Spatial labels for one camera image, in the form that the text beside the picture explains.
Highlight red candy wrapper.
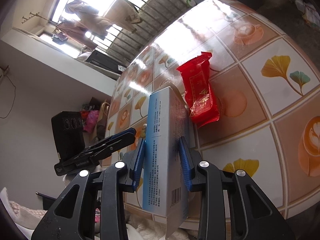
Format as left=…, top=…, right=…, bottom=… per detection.
left=177, top=52, right=220, bottom=128

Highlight patterned tablecloth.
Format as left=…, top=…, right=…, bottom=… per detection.
left=105, top=0, right=319, bottom=218

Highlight floor trash pile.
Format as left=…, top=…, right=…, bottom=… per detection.
left=293, top=0, right=319, bottom=30

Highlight blue white cardboard box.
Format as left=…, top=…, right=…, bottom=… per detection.
left=142, top=84, right=189, bottom=239

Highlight hanging beige clothes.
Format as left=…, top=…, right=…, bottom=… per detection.
left=104, top=0, right=142, bottom=33

